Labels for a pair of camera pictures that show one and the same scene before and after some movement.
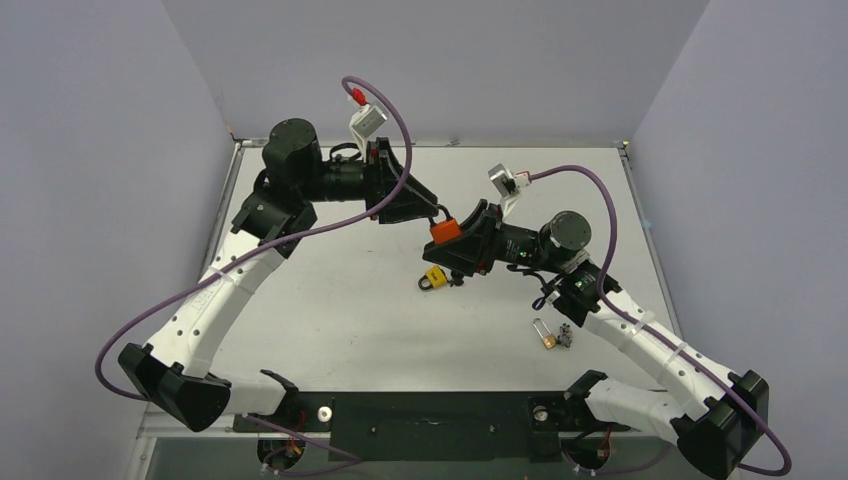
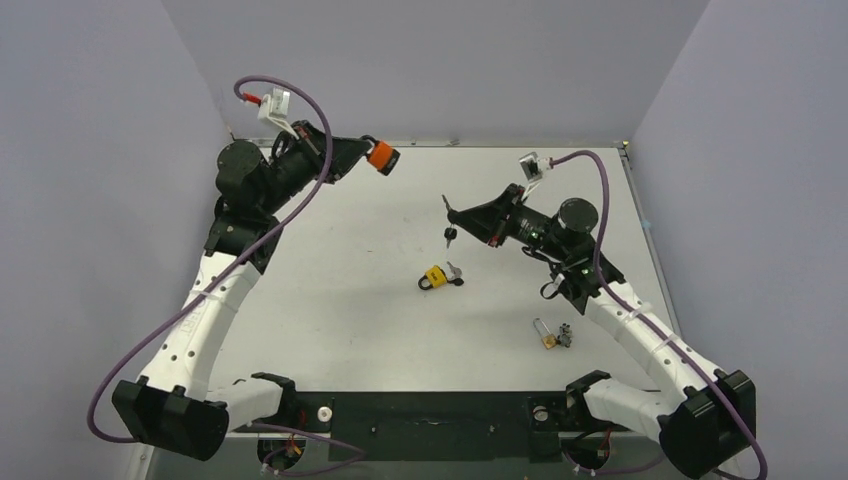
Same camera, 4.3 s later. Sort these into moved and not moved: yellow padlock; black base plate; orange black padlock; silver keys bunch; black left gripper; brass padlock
Moved: orange black padlock; black left gripper
Not moved: silver keys bunch; black base plate; brass padlock; yellow padlock
